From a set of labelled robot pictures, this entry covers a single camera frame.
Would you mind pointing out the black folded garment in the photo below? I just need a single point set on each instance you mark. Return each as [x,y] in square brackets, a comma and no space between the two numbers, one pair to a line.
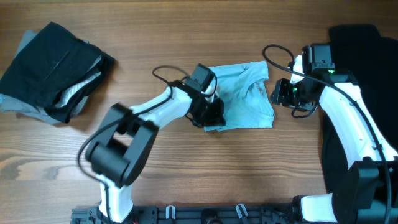
[51,62]

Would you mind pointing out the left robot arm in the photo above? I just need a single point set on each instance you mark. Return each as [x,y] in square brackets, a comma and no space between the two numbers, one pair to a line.
[120,148]

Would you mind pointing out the light blue t-shirt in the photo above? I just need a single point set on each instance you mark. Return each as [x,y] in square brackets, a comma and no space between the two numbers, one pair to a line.
[242,89]

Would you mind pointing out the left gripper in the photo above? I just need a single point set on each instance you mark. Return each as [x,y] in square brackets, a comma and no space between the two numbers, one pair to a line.
[215,117]

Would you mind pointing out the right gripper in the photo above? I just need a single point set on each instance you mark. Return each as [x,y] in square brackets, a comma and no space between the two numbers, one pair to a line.
[280,92]

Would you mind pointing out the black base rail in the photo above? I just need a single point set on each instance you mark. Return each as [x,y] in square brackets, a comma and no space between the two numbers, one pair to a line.
[264,214]

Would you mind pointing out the black shirt at right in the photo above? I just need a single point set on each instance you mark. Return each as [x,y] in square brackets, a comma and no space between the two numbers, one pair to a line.
[372,59]

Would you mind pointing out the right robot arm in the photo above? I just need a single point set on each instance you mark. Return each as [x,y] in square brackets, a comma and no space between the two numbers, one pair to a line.
[366,192]

